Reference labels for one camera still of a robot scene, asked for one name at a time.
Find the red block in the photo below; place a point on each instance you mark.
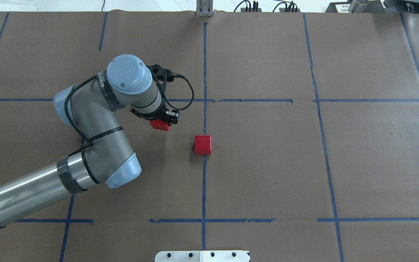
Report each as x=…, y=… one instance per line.
x=203, y=145
x=160, y=125

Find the aluminium frame post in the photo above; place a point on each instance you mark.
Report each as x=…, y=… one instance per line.
x=204, y=8

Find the orange black power strip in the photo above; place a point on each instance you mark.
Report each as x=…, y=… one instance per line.
x=255, y=6

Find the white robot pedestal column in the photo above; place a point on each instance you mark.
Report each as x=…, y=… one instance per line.
x=203, y=256

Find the metal cup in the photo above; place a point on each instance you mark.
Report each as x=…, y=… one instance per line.
x=357, y=6

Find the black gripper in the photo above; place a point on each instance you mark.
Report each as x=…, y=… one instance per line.
x=154, y=115

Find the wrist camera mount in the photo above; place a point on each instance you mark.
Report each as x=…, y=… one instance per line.
x=161, y=74

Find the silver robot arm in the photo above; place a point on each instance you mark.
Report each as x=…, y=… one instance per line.
x=106, y=156

